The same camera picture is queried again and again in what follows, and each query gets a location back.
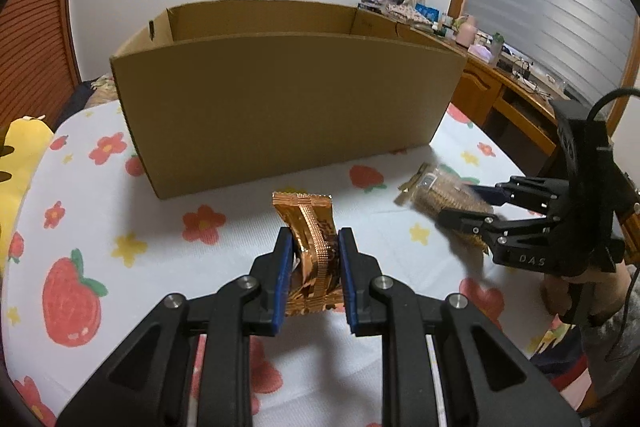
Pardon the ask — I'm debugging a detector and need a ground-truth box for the wooden desk cabinet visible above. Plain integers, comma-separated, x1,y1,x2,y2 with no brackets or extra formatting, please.
357,1,574,158

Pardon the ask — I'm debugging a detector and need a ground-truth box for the flower strawberry print sheet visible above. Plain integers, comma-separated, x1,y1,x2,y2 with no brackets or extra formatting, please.
2,102,559,426

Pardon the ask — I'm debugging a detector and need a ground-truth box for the floral quilt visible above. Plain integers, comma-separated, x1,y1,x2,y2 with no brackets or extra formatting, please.
85,75,118,109

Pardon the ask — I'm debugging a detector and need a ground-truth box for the copper foil snack packet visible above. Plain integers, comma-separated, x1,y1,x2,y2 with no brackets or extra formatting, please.
272,192,344,317

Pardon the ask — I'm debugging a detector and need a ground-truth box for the pink thermos bottle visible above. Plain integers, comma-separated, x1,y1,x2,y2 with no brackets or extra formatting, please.
456,15,477,49

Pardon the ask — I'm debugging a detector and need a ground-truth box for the blue packet on desk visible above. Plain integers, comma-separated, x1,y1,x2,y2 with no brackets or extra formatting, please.
416,3,440,23

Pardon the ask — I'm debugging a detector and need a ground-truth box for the white power strip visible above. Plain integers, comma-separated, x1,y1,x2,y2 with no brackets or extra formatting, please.
504,66,547,90

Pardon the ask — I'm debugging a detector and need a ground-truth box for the green cap bottle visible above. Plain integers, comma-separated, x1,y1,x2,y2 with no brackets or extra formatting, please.
490,32,504,64

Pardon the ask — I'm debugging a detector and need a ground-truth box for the yellow plush toy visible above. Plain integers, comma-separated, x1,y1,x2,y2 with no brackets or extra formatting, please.
0,117,53,273

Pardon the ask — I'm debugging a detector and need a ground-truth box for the folded patterned cloth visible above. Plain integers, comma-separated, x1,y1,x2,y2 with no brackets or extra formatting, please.
385,4,428,24

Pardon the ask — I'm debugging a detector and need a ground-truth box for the clear cracker packet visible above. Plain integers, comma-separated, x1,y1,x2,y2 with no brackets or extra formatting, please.
397,161,497,253

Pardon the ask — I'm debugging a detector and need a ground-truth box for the person's right hand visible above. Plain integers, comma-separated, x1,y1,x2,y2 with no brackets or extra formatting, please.
541,262,631,321

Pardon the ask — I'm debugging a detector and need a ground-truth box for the wooden louvred wardrobe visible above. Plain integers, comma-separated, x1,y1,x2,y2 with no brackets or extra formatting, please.
1,0,80,126

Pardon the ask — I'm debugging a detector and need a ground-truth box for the brown cardboard box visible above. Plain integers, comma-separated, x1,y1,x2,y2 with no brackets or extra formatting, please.
111,0,466,199

